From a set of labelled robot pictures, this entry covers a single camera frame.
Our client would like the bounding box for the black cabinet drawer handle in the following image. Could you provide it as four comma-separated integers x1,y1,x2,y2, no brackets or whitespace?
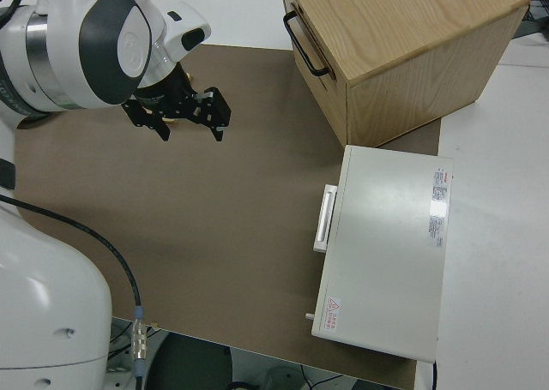
282,11,330,77

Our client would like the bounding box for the white oven door handle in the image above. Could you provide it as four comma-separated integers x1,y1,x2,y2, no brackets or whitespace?
312,184,339,253

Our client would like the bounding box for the wooden drawer cabinet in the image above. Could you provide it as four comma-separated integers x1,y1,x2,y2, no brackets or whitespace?
278,0,532,147

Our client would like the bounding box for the white toaster oven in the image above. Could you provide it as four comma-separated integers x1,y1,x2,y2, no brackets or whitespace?
303,144,455,363

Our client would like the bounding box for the brown table mat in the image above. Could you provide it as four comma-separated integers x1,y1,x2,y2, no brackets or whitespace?
15,43,443,390

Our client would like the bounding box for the black round base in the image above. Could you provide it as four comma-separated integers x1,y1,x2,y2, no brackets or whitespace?
145,333,233,390

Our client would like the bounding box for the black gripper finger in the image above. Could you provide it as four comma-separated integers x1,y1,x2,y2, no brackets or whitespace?
201,87,233,143
121,99,172,142

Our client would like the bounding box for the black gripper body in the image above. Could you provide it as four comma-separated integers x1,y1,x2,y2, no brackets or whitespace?
136,65,214,124

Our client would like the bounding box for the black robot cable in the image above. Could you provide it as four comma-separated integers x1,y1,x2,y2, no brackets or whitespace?
0,192,150,390

